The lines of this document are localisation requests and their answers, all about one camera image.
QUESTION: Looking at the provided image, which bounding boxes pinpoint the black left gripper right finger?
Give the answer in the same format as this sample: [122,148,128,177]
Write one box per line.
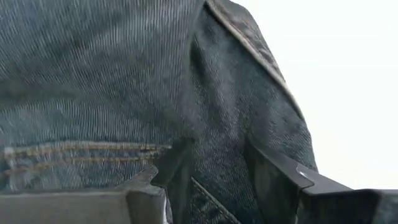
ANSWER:
[245,139,398,224]

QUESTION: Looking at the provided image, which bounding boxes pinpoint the blue denim jeans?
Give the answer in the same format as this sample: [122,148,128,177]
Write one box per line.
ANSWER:
[0,0,320,224]

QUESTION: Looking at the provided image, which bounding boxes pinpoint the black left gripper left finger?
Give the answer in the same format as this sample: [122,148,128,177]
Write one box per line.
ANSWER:
[0,166,169,224]

